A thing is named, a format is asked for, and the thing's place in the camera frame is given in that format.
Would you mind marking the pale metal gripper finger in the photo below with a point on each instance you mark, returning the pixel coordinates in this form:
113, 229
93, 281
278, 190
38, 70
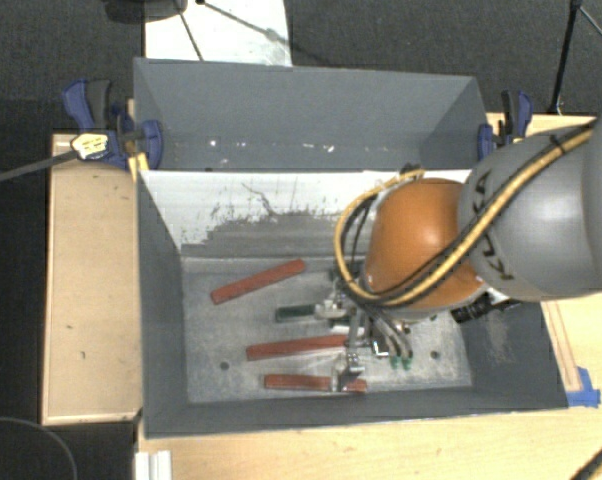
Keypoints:
348, 365
332, 309

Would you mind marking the dark green flat block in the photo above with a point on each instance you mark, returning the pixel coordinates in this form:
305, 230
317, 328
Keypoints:
293, 312

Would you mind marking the red-brown flat block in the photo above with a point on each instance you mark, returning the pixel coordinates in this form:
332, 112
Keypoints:
296, 382
258, 282
291, 347

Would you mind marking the grey metal bin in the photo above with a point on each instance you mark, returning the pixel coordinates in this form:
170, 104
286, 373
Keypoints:
291, 118

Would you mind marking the pale wood board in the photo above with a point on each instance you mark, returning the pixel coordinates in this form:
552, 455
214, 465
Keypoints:
91, 293

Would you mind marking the black cylinder on white bracket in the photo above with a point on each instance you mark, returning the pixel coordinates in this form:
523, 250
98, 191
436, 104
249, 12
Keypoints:
473, 310

